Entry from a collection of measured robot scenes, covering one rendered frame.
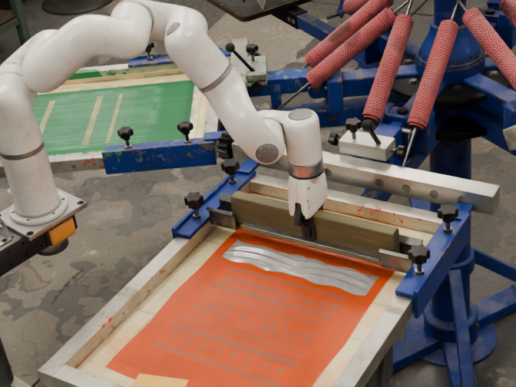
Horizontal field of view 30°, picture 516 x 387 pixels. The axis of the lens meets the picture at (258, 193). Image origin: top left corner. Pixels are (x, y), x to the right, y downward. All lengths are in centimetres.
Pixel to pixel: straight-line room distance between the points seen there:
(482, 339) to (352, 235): 135
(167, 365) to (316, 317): 32
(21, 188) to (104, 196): 228
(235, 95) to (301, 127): 16
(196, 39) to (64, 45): 25
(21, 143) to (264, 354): 65
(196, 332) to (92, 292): 181
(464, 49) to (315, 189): 82
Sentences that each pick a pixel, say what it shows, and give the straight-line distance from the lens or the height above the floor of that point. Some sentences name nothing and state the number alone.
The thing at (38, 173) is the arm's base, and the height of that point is 125.
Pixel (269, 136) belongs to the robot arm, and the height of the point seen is 130.
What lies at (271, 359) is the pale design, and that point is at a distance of 192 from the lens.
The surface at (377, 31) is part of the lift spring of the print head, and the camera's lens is 264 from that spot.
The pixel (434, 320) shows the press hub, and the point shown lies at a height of 11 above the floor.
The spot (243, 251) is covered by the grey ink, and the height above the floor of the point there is 96.
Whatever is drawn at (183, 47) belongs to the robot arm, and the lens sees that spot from 189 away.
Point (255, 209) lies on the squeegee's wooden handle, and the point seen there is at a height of 104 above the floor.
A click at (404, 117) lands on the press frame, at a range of 250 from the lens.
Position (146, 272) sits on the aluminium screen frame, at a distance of 214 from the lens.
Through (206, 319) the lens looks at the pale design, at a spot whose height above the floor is 95.
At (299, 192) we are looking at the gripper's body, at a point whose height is 114.
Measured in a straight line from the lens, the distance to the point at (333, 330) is 196.
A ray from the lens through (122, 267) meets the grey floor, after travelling 387.
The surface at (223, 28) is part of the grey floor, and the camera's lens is 583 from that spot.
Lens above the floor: 225
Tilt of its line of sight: 33 degrees down
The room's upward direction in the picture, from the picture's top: 8 degrees counter-clockwise
